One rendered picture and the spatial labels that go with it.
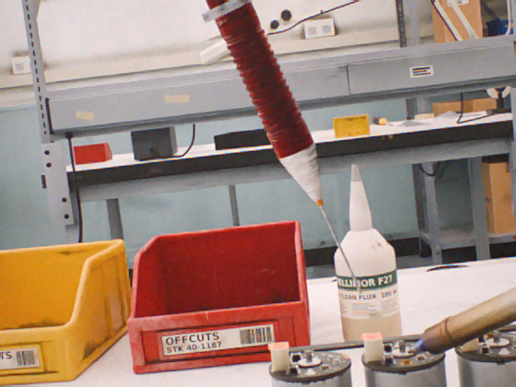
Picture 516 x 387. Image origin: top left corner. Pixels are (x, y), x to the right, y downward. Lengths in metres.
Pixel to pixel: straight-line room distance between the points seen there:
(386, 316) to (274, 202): 4.14
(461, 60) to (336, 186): 2.20
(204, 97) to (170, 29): 2.19
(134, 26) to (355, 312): 4.23
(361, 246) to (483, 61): 2.06
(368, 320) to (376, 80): 2.02
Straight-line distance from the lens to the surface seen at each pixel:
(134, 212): 4.71
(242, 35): 0.24
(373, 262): 0.50
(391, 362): 0.27
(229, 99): 2.49
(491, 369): 0.27
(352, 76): 2.49
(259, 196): 4.64
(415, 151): 2.58
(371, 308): 0.50
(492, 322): 0.24
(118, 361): 0.54
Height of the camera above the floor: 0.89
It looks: 6 degrees down
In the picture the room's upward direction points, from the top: 7 degrees counter-clockwise
